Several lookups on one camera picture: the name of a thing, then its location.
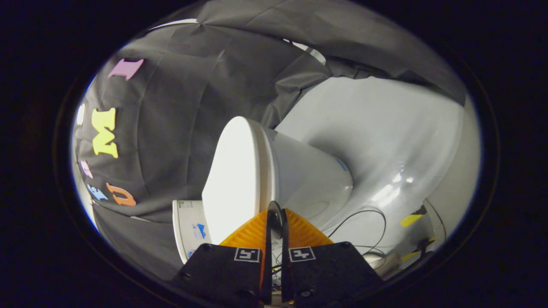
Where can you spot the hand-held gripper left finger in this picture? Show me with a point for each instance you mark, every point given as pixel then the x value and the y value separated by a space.
pixel 267 256

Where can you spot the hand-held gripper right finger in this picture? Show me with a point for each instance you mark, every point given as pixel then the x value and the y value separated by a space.
pixel 285 265

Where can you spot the black lid pull tab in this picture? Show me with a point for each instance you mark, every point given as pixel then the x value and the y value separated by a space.
pixel 276 216

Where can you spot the white toilet lid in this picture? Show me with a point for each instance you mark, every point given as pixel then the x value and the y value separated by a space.
pixel 235 179

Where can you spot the white toilet tank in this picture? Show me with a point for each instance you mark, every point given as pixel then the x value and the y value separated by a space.
pixel 188 231

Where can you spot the white toilet bowl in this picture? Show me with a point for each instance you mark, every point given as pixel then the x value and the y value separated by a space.
pixel 308 175

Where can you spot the yellow tape strip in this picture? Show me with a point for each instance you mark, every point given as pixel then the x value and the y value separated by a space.
pixel 413 253
pixel 410 220

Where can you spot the black backdrop cloth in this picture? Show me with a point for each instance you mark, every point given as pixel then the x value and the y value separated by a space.
pixel 171 128

